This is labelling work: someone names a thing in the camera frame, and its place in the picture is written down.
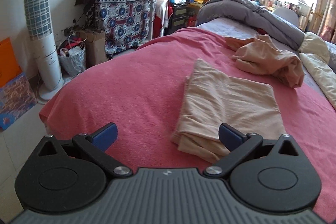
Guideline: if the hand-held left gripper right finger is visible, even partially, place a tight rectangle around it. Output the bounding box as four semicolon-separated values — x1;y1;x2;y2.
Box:
204;123;300;177

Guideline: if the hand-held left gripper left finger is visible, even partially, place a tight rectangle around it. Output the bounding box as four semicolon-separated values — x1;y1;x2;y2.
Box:
38;122;133;178

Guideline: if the beige long sleeve shirt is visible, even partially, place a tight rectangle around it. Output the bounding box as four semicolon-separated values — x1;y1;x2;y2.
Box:
171;59;288;164

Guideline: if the pink blanket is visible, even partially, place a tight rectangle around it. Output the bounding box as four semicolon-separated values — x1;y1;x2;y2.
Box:
39;27;336;222

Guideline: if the white woven basket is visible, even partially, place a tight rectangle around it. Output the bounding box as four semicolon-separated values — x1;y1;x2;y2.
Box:
58;48;87;76

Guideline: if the crumpled beige garment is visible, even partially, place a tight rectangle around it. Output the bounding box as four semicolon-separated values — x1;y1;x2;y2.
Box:
224;34;305;88

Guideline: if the brown cardboard box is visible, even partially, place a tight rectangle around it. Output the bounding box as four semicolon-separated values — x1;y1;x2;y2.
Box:
79;30;108;67

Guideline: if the blue printed box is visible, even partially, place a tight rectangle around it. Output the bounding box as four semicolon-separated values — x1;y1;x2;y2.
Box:
0;72;38;131

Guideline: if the lavender bed sheet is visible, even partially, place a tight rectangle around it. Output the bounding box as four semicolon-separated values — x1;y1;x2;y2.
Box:
196;17;300;52

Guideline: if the cabinet under patterned cloth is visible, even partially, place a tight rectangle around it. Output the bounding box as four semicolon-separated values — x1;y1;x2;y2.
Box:
75;0;159;56

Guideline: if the orange box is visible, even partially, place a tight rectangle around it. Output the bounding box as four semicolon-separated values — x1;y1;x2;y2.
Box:
0;37;23;88

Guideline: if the red and white cloth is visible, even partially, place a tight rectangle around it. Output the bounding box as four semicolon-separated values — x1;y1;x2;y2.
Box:
154;0;174;38

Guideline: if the cream pillow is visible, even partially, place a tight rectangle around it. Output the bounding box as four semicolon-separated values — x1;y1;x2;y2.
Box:
298;31;331;63

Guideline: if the black box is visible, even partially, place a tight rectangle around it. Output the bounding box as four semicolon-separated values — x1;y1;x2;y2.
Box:
171;4;196;35

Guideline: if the grey quilt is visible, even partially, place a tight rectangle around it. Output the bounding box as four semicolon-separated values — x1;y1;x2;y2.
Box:
196;0;306;51

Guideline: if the white chair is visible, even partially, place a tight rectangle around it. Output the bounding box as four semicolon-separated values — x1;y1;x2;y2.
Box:
273;6;300;26

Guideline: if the tower fan with plaid cover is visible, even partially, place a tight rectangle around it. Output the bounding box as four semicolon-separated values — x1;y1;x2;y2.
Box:
22;0;63;105

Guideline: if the wooden easel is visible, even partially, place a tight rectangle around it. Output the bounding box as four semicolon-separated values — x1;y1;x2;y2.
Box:
302;0;331;33

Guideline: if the floral curtain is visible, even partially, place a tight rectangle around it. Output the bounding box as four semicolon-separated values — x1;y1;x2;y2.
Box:
322;0;336;43

